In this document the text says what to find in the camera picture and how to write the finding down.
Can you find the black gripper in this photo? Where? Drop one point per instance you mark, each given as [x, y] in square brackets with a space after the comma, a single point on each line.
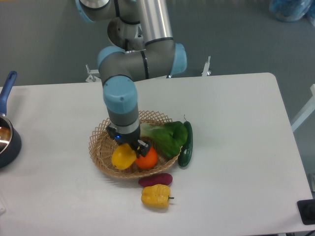
[132, 139]

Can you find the yellow mango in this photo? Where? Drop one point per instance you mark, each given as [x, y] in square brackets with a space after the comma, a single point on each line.
[123, 157]

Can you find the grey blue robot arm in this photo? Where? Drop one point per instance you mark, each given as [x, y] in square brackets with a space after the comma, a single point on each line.
[164, 57]

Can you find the woven wicker basket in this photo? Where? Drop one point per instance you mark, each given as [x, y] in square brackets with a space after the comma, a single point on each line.
[101, 148]

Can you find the orange fruit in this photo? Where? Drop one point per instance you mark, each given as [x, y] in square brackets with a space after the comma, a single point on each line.
[149, 161]

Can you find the green bok choy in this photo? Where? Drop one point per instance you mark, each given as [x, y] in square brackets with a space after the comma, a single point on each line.
[169, 137]

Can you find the purple sweet potato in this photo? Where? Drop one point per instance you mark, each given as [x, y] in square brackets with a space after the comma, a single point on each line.
[162, 178]

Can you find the dark green cucumber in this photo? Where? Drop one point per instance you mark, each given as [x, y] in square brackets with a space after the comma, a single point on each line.
[187, 149]

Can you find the yellow bell pepper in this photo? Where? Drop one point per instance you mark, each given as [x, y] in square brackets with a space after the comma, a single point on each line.
[156, 196]

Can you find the dark blue saucepan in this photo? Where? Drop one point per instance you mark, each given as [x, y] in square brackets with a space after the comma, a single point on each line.
[10, 140]

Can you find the black device at table edge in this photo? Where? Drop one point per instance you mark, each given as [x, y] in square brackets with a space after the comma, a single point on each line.
[307, 211]

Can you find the blue plastic bag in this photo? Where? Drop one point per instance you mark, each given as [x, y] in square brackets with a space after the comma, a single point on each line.
[293, 10]

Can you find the white frame leg right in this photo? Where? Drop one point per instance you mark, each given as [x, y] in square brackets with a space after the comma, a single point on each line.
[305, 111]

